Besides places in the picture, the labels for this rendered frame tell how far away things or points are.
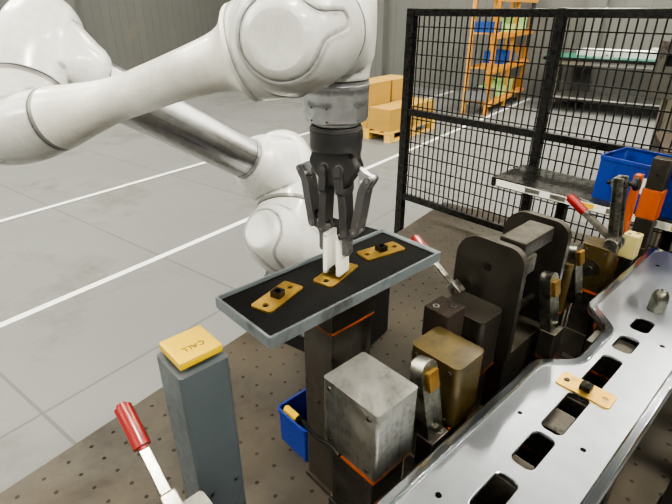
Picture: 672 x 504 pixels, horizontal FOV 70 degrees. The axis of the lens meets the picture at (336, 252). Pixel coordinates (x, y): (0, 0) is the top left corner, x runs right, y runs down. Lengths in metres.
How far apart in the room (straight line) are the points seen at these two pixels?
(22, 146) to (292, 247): 0.57
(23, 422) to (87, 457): 1.30
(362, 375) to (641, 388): 0.48
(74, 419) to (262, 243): 1.49
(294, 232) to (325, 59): 0.72
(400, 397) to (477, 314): 0.28
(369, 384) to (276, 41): 0.42
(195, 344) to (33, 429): 1.84
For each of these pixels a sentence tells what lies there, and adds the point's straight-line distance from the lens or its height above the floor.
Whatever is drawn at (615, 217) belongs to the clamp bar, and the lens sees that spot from 1.25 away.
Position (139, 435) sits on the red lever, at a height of 1.11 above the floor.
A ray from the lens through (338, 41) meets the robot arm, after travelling 0.48.
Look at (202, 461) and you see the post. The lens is 0.74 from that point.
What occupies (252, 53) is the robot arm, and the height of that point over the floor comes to 1.51.
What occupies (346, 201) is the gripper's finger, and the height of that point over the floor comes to 1.29.
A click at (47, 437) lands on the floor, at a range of 2.39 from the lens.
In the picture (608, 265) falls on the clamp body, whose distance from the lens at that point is 1.29.
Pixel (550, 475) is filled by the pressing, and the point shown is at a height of 1.00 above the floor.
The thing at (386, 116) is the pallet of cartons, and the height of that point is 0.33.
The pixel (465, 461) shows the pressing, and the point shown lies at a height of 1.00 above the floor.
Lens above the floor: 1.54
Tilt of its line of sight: 27 degrees down
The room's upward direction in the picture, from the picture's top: straight up
